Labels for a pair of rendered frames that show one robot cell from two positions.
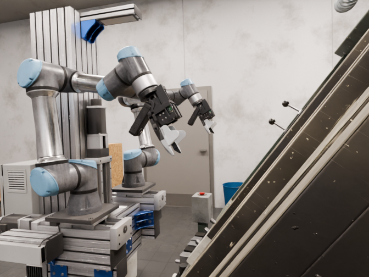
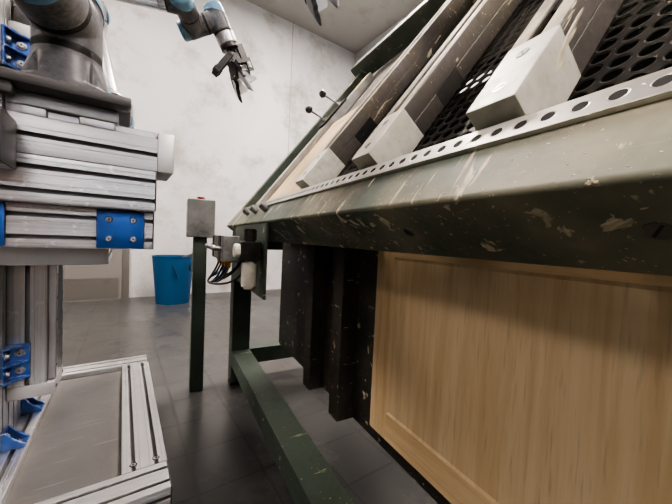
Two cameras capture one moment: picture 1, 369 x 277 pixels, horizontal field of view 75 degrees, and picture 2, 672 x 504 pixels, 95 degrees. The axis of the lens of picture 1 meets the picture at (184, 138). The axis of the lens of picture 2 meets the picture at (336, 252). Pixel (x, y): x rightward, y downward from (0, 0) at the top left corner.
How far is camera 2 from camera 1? 0.86 m
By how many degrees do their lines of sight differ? 49
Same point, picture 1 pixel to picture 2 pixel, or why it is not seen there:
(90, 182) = (99, 41)
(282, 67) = (238, 114)
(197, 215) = (197, 226)
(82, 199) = (84, 65)
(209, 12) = not seen: outside the picture
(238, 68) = (180, 95)
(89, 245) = (104, 160)
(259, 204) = (476, 29)
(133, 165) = not seen: hidden behind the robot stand
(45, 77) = not seen: outside the picture
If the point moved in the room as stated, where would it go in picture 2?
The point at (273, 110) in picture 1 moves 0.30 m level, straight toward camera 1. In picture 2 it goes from (224, 165) to (228, 161)
